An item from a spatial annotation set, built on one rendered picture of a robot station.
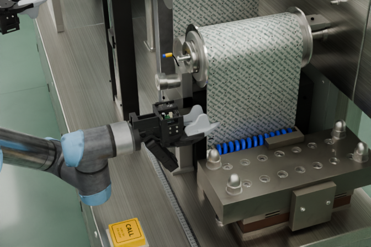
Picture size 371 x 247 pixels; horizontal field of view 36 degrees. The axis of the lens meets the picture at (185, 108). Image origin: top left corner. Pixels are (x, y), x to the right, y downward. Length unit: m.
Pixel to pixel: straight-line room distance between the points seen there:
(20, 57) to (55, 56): 1.99
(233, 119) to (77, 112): 0.59
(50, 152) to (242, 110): 0.46
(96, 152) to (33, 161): 0.15
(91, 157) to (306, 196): 0.48
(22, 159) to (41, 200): 1.55
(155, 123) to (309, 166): 0.37
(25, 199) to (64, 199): 0.19
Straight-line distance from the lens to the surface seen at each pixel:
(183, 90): 1.35
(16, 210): 2.82
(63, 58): 2.07
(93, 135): 1.24
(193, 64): 1.26
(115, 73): 1.70
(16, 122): 3.40
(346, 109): 1.72
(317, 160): 1.36
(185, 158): 1.48
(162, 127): 1.25
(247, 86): 1.32
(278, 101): 1.38
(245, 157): 1.35
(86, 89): 1.87
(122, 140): 1.24
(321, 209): 1.35
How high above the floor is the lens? 1.88
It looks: 34 degrees down
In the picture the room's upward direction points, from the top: 1 degrees counter-clockwise
